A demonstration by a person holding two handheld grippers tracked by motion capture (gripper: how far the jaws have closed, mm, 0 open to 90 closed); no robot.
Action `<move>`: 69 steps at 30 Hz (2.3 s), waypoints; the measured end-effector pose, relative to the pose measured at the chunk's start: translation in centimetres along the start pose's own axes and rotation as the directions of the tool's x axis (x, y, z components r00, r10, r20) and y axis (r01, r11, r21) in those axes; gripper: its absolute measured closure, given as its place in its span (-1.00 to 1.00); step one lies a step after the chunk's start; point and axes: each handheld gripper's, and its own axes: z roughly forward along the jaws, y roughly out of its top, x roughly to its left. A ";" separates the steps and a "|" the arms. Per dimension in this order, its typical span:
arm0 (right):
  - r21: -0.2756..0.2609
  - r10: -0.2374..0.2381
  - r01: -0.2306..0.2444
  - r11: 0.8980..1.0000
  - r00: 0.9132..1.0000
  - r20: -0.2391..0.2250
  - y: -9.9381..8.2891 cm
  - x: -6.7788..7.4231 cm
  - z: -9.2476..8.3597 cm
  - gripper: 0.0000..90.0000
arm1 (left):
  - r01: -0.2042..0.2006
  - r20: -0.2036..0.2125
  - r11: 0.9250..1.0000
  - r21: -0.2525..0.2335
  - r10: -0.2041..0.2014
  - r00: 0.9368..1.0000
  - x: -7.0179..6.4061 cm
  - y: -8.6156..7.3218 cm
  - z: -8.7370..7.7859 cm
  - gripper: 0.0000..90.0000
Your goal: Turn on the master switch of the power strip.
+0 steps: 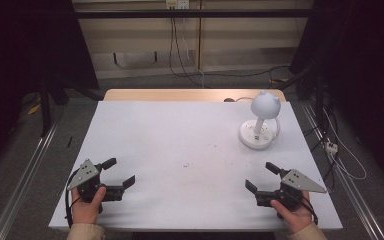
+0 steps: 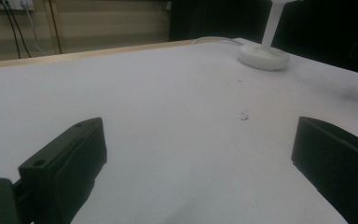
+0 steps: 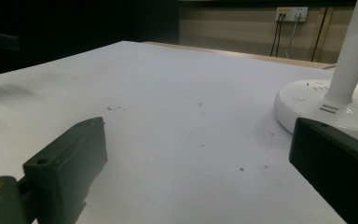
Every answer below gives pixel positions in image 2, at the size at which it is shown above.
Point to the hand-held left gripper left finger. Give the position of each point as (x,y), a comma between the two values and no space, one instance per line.
(65,161)

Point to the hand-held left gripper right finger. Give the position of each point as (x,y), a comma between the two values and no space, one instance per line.
(338,158)

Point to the white desk lamp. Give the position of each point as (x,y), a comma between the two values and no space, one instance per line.
(265,53)

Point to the white wall power strip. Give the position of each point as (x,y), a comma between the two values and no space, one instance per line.
(12,4)

